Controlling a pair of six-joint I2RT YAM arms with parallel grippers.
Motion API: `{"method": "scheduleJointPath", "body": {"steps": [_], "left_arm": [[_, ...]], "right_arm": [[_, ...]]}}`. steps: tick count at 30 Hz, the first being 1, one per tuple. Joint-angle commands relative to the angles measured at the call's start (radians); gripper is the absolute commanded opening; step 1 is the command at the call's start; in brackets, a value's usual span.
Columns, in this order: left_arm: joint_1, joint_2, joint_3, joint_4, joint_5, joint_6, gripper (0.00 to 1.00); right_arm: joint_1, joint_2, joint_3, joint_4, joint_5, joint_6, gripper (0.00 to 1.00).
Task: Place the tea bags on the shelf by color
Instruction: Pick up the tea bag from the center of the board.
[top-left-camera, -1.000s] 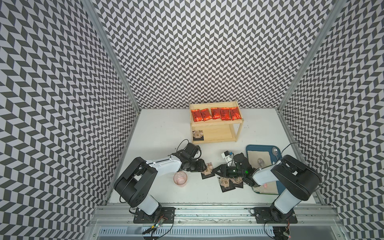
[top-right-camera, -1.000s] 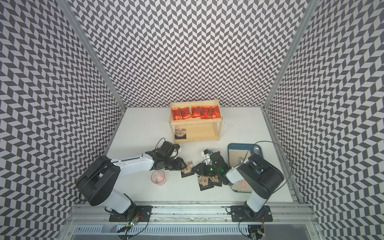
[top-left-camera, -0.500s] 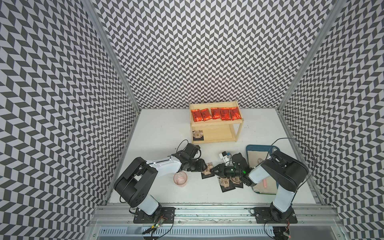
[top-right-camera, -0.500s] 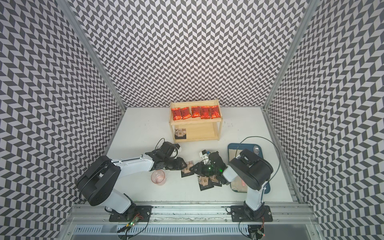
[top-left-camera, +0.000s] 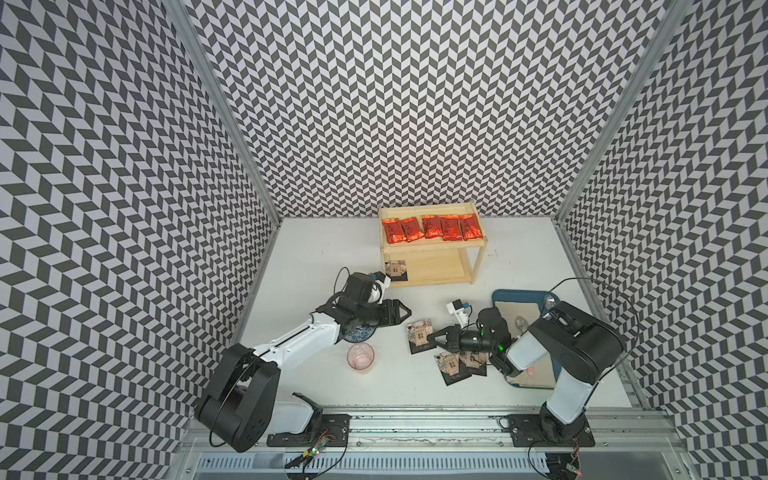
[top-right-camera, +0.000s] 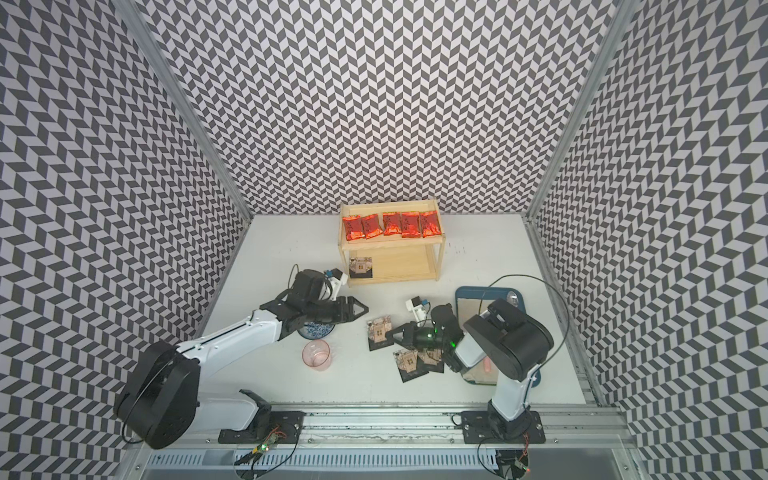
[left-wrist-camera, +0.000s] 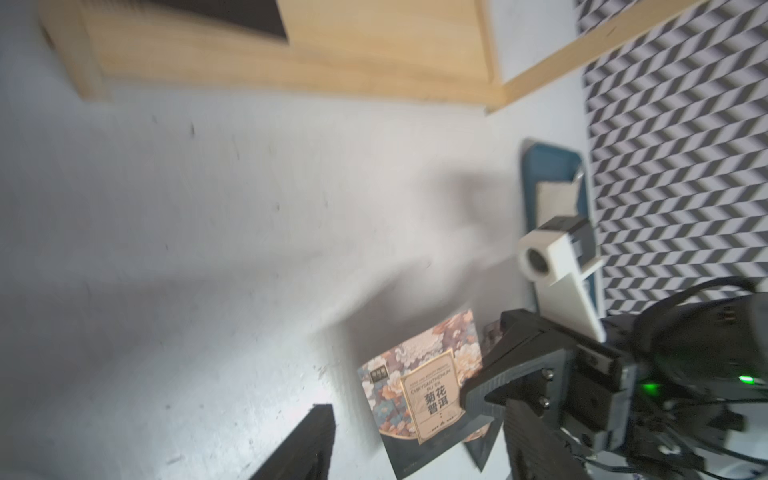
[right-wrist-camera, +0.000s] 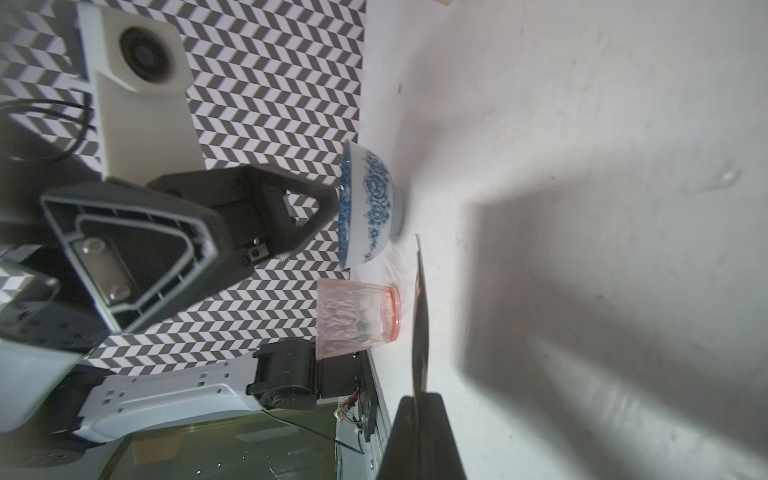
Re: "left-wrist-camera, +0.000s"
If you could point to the black tea bag house print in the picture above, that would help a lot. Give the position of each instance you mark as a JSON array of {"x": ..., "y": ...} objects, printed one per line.
[
  {"x": 413, "y": 391},
  {"x": 489, "y": 336}
]

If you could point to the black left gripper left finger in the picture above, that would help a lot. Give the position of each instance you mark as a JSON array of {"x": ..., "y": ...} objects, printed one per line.
[{"x": 306, "y": 453}]

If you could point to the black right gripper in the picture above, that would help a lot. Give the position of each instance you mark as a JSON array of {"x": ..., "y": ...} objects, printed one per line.
[{"x": 571, "y": 382}]

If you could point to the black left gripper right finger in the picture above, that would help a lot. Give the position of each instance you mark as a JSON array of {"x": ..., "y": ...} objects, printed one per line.
[{"x": 533, "y": 449}]

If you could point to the light wooden two-tier shelf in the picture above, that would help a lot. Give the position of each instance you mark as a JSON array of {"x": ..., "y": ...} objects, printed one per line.
[{"x": 432, "y": 51}]

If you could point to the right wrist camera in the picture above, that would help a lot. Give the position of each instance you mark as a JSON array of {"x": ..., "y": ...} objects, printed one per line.
[{"x": 558, "y": 258}]

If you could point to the teal tray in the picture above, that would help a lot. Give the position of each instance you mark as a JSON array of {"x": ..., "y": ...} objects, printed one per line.
[{"x": 542, "y": 162}]

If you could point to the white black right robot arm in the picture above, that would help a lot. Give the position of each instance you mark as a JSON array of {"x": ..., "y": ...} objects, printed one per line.
[{"x": 659, "y": 391}]

